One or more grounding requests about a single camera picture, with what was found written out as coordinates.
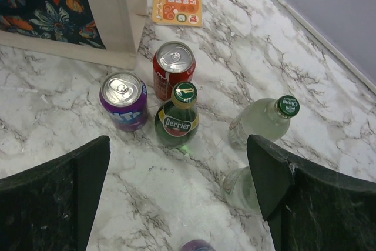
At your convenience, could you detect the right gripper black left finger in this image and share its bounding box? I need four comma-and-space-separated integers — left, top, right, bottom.
1, 136, 110, 250

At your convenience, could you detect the clear Chang bottle far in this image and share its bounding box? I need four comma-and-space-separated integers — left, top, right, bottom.
229, 95, 300, 149

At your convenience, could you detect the green Perrier bottle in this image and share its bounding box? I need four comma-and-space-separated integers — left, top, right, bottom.
154, 81, 199, 148

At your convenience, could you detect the purple Fanta can tilted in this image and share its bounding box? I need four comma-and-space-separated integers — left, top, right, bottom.
179, 239, 215, 251

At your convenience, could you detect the clear Chang bottle near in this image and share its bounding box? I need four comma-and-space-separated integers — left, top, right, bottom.
222, 166, 261, 215

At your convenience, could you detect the beige canvas tote bag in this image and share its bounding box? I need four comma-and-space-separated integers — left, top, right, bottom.
1, 0, 147, 69

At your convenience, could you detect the orange spiral notebook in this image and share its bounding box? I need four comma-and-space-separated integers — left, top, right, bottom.
152, 0, 203, 27

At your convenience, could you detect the red cola can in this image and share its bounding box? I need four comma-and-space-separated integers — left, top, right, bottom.
153, 41, 196, 101

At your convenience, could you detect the clear chang bottle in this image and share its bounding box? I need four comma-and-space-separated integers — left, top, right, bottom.
222, 166, 261, 215
229, 95, 300, 149

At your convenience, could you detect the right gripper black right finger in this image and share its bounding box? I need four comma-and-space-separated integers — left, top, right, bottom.
247, 135, 375, 250

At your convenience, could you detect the purple fanta can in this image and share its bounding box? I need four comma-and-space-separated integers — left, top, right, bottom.
179, 239, 215, 251
99, 71, 148, 132

